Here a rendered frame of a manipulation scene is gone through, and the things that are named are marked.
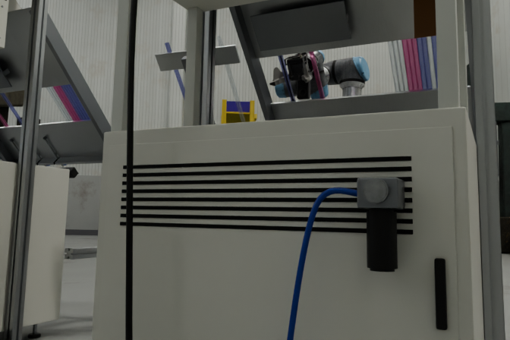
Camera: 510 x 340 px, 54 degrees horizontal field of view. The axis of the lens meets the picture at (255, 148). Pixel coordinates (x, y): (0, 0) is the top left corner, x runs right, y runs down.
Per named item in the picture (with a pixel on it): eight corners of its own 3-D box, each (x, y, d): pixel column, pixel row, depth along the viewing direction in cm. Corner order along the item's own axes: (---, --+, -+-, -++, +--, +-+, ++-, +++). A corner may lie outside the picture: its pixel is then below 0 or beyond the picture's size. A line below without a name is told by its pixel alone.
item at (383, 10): (253, 64, 168) (257, 57, 172) (467, 36, 140) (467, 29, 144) (221, -36, 151) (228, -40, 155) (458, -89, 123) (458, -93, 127)
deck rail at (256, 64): (276, 156, 189) (281, 146, 193) (281, 155, 188) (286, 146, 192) (215, -34, 152) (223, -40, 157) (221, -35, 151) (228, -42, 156)
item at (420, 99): (282, 149, 189) (284, 144, 191) (474, 141, 161) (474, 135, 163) (269, 105, 179) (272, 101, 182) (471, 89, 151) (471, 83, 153)
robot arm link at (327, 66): (318, 61, 248) (271, 77, 208) (339, 58, 242) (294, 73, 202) (322, 85, 250) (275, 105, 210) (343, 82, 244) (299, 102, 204)
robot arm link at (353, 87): (338, 175, 234) (341, 64, 245) (370, 174, 226) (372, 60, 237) (328, 171, 224) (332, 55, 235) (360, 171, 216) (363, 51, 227)
